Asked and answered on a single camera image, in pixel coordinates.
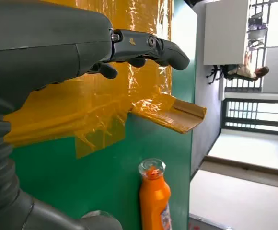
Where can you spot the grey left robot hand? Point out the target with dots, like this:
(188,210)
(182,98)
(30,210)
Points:
(45,47)

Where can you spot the orange detergent bottle clear cap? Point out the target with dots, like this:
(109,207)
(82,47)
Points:
(154,196)

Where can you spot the yellow film wrapped box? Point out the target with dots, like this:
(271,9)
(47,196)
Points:
(93,104)

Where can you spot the green table mat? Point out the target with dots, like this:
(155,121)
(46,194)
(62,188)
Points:
(81,190)

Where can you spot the black office chair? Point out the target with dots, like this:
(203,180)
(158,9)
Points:
(215,73)

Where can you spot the white cabinet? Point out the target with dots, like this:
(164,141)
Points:
(225,31)

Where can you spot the seated person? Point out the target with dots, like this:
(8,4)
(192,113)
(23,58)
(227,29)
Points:
(245,72)

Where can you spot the metal storage shelf rack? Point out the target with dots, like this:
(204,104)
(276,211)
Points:
(257,31)

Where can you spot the dark metal railing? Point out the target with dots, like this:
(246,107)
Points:
(256,119)

